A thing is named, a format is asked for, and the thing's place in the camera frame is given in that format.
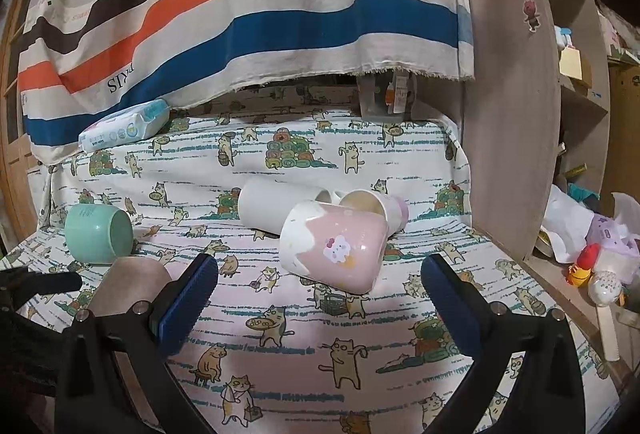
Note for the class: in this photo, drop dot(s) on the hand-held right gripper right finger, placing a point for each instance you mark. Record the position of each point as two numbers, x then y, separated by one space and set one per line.
450 304

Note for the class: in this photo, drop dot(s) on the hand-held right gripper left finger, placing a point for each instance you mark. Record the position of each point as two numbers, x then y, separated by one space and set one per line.
186 303

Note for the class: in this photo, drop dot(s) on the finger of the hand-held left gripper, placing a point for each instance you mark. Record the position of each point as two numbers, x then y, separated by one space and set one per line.
45 283

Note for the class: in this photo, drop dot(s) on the pink white cloud print cup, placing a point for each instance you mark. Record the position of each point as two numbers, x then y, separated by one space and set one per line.
340 239

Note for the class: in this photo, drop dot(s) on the beige cup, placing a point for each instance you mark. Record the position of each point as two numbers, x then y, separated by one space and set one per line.
131 283

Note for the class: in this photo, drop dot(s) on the mint green cup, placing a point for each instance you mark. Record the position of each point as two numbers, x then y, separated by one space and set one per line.
92 234

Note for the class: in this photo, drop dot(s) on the small pink cup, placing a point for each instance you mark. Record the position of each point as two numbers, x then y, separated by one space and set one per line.
396 210

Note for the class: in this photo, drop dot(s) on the tall white cup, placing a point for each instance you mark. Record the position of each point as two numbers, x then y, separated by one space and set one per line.
265 205

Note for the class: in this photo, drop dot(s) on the white plastic bags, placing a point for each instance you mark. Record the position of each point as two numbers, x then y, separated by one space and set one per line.
565 226

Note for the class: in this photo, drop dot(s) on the red yellow toy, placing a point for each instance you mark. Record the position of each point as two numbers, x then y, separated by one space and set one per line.
584 264

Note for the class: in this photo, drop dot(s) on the white dotted round toy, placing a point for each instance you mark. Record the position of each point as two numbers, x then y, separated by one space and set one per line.
605 288

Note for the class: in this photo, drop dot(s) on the white toothed stick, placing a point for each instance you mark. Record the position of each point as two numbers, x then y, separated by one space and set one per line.
609 331

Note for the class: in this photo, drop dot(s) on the purple tissue pack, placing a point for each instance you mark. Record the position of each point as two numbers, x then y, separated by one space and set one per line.
612 236

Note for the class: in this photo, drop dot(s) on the wet wipes pack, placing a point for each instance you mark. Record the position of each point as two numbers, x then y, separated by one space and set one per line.
122 124

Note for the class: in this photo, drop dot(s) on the cat print tablecloth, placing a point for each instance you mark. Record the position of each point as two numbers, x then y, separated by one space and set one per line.
300 144

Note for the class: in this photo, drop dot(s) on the wooden shelf unit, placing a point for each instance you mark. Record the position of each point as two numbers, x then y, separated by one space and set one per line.
505 114

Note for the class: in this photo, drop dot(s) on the clear plastic container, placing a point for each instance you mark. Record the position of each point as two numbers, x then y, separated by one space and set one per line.
382 97

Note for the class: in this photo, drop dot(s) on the yellow box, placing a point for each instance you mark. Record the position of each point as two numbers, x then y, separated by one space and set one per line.
574 64

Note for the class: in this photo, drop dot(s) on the red cartoon sticker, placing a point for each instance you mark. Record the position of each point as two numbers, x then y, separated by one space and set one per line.
531 14

